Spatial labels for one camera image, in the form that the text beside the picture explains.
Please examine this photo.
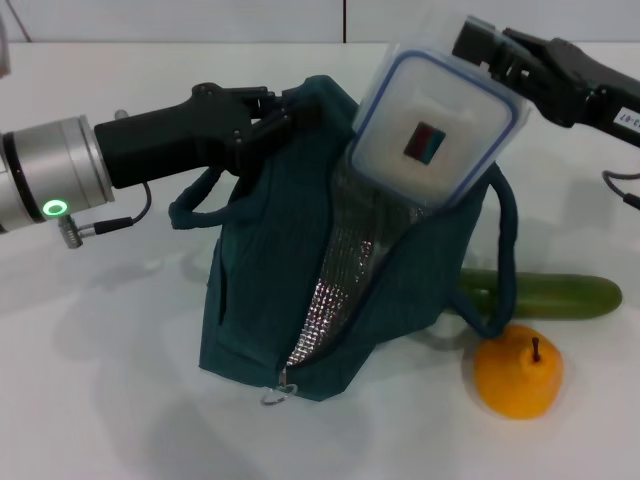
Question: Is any clear blue-rimmed food container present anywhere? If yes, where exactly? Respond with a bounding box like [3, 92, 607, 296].
[348, 12, 530, 217]

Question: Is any orange pear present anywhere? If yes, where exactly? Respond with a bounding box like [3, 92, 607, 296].
[473, 323, 565, 420]

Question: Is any dark teal insulated bag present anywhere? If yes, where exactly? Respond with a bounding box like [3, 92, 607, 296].
[168, 74, 521, 403]

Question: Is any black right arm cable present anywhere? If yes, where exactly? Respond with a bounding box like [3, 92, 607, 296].
[602, 169, 640, 211]

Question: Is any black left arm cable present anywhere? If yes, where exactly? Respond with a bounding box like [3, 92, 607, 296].
[59, 182, 153, 249]

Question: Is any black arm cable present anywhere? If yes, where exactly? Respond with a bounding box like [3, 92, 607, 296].
[59, 182, 153, 249]
[602, 169, 640, 211]

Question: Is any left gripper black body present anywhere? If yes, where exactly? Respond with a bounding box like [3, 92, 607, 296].
[93, 83, 251, 190]

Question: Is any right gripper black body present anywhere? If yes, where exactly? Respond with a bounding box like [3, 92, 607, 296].
[529, 39, 640, 147]

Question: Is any green cucumber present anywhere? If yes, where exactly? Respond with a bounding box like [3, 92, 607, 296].
[457, 268, 624, 321]

